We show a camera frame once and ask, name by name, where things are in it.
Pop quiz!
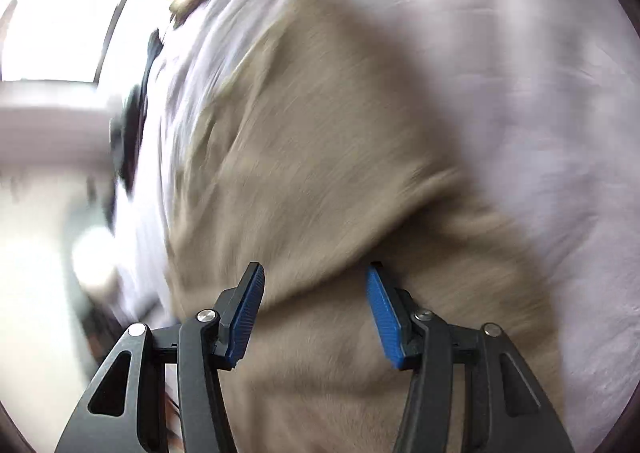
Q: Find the olive brown knit sweater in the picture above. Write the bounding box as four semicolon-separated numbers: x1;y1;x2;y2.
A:
168;0;563;452

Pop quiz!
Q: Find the dark green black garment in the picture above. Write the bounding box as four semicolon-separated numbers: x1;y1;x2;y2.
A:
104;30;164;230

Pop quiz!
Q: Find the white round pleated cushion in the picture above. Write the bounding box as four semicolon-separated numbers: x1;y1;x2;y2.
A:
70;226;119;303

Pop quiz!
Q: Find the mauve pleated curtain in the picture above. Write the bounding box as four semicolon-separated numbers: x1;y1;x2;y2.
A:
1;80;122;169

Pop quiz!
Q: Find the window with dark frame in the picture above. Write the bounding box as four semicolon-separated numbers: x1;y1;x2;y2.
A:
0;0;170;84

